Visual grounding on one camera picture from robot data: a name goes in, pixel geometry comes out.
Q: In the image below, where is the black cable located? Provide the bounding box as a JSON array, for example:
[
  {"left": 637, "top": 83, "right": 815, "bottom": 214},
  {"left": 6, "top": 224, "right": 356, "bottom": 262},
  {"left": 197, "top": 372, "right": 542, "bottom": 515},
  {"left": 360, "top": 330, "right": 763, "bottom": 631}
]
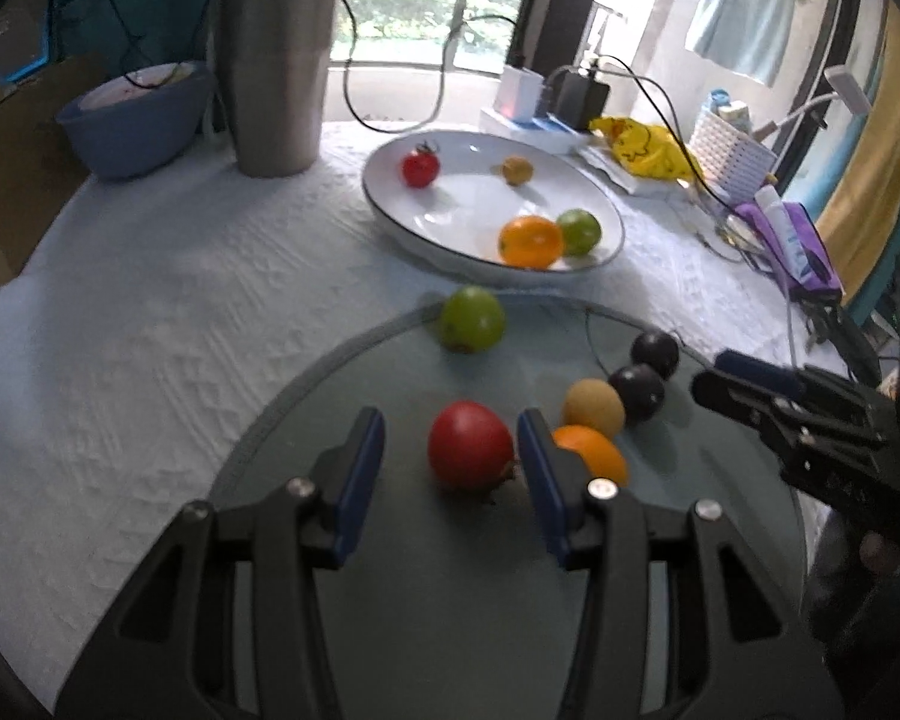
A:
[
  {"left": 340, "top": 0, "right": 527, "bottom": 133},
  {"left": 592, "top": 54, "right": 745, "bottom": 212}
]

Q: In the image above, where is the black power adapter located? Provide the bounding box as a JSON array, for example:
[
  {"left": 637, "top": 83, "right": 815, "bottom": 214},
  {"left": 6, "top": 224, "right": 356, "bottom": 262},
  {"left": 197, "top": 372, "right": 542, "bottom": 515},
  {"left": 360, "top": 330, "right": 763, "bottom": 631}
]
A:
[{"left": 551, "top": 66, "right": 611, "bottom": 128}]

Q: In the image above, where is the round glass tray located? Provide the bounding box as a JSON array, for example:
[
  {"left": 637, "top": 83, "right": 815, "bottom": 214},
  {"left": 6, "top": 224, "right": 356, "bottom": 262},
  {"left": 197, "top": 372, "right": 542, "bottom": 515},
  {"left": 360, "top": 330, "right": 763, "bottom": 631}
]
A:
[{"left": 208, "top": 298, "right": 807, "bottom": 720}]

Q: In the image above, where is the white woven basket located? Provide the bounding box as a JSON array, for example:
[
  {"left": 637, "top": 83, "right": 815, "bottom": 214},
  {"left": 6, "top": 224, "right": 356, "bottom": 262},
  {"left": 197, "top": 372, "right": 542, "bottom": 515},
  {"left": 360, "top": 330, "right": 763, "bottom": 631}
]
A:
[{"left": 688, "top": 106, "right": 778, "bottom": 200}]

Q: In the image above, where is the purple pouch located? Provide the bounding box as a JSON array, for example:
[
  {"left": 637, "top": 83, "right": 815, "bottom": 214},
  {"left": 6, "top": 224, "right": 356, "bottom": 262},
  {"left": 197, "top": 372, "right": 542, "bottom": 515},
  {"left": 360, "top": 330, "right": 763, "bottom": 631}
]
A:
[{"left": 735, "top": 199, "right": 845, "bottom": 302}]

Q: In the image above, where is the blue bowl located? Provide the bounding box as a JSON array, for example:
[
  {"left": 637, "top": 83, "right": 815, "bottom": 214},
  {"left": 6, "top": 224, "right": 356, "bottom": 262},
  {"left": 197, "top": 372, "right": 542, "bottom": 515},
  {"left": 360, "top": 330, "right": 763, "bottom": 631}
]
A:
[{"left": 56, "top": 61, "right": 215, "bottom": 181}]

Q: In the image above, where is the green lime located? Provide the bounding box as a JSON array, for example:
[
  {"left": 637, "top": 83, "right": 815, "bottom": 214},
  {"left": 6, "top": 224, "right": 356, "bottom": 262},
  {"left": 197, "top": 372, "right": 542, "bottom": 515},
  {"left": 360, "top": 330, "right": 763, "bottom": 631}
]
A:
[{"left": 556, "top": 208, "right": 602, "bottom": 256}]

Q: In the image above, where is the dark purple plum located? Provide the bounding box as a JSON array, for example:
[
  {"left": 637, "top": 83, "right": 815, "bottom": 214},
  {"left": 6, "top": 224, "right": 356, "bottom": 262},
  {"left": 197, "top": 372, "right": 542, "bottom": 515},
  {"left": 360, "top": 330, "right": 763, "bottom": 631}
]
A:
[
  {"left": 607, "top": 364, "right": 667, "bottom": 425},
  {"left": 630, "top": 331, "right": 680, "bottom": 380}
]

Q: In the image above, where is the white tube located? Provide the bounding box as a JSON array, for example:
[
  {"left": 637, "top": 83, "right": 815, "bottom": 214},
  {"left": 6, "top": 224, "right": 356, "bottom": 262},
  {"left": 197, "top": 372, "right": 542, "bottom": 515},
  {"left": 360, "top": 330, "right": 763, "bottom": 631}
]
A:
[{"left": 754, "top": 187, "right": 812, "bottom": 280}]

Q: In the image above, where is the white desk lamp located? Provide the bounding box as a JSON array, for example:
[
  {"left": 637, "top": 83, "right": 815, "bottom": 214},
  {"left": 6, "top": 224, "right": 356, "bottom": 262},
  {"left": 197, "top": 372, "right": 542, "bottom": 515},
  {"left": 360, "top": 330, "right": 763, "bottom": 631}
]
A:
[{"left": 754, "top": 66, "right": 883, "bottom": 145}]

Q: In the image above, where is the green apple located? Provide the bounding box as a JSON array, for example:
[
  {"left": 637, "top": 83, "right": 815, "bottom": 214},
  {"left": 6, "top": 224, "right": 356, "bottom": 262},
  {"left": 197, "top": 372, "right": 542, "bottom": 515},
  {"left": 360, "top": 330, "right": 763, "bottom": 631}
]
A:
[{"left": 440, "top": 286, "right": 506, "bottom": 353}]

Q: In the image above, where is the yellow plastic bag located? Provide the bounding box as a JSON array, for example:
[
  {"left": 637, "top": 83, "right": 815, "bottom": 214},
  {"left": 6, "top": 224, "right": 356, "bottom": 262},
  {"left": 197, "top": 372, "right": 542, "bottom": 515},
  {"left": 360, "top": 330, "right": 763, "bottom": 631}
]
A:
[{"left": 589, "top": 116, "right": 695, "bottom": 183}]

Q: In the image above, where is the small red tomato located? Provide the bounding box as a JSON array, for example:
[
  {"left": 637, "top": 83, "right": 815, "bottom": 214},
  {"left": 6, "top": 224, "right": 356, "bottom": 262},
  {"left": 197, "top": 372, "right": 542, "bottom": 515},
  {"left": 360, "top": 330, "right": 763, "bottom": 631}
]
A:
[{"left": 401, "top": 144, "right": 442, "bottom": 189}]

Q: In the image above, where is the stainless steel tumbler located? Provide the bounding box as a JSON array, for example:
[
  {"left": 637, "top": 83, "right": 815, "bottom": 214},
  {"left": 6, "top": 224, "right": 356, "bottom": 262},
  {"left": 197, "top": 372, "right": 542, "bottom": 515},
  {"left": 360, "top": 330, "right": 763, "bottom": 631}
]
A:
[{"left": 214, "top": 0, "right": 343, "bottom": 179}]

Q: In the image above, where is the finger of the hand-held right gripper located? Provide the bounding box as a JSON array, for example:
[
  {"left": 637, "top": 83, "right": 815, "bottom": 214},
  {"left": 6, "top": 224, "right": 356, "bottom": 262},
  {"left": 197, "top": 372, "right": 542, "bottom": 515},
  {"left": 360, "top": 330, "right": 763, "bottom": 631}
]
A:
[
  {"left": 716, "top": 349, "right": 805, "bottom": 400},
  {"left": 690, "top": 369, "right": 805, "bottom": 460}
]

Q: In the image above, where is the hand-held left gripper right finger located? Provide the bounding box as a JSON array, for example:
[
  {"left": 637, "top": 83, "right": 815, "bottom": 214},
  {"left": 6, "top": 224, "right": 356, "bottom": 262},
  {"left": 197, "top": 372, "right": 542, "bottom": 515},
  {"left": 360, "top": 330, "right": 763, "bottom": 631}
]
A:
[{"left": 516, "top": 406, "right": 845, "bottom": 720}]

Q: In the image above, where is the person's right hand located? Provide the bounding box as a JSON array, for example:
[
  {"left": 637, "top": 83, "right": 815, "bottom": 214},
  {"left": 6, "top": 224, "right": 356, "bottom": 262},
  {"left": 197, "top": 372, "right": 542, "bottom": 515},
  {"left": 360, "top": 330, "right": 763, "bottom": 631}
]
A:
[{"left": 859, "top": 529, "right": 900, "bottom": 580}]

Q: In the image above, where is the light blue hanging towel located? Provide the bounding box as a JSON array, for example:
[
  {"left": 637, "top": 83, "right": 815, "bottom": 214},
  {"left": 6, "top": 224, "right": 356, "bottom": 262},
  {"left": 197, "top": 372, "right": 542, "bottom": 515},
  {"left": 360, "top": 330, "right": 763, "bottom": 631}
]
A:
[{"left": 684, "top": 0, "right": 800, "bottom": 88}]

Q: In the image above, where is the dark window post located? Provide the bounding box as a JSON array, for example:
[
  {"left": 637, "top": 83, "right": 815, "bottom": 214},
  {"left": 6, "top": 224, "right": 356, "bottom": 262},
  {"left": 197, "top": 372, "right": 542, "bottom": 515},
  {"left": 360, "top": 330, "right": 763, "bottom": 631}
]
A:
[{"left": 506, "top": 0, "right": 610, "bottom": 74}]

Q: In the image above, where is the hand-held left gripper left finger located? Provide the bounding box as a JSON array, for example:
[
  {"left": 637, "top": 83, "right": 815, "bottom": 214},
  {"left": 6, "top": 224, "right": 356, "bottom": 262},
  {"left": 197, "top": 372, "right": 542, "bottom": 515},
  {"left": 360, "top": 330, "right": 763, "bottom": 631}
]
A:
[{"left": 52, "top": 406, "right": 387, "bottom": 720}]

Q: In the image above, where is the white translucent box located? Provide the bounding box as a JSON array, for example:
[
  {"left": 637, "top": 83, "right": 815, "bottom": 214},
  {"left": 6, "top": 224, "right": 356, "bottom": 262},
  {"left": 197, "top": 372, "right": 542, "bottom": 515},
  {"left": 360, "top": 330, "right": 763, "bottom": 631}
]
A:
[{"left": 499, "top": 66, "right": 545, "bottom": 123}]

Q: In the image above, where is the large red tomato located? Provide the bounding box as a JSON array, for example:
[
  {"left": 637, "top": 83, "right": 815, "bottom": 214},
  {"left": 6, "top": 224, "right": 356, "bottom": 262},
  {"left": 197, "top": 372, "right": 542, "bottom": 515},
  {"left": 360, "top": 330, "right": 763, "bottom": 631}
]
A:
[{"left": 427, "top": 401, "right": 515, "bottom": 494}]

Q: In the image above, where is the orange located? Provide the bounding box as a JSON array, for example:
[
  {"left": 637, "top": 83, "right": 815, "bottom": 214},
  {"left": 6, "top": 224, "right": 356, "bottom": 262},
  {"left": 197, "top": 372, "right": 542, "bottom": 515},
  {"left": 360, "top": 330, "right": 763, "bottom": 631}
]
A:
[
  {"left": 499, "top": 215, "right": 565, "bottom": 269},
  {"left": 551, "top": 425, "right": 630, "bottom": 489}
]

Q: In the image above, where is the cardboard box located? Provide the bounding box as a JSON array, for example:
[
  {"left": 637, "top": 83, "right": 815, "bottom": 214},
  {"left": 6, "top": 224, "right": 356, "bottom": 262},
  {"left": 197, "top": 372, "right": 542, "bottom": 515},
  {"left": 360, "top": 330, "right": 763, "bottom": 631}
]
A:
[{"left": 0, "top": 52, "right": 107, "bottom": 298}]

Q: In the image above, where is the yellow-brown round fruit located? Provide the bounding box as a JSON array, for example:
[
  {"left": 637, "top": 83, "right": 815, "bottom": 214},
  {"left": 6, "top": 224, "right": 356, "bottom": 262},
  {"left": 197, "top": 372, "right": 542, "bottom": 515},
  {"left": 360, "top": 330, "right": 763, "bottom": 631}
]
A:
[{"left": 562, "top": 379, "right": 626, "bottom": 437}]

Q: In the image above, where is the white oval plate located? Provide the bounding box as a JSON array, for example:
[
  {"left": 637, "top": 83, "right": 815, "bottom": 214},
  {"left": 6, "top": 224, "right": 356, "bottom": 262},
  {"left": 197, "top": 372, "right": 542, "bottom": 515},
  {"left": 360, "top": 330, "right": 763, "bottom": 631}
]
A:
[{"left": 361, "top": 130, "right": 627, "bottom": 282}]

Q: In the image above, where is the yellow curtain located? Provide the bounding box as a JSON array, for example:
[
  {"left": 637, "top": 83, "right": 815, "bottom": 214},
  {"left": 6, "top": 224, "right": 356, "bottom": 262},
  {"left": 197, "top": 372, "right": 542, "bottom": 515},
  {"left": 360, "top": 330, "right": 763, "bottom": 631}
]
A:
[{"left": 814, "top": 15, "right": 900, "bottom": 302}]

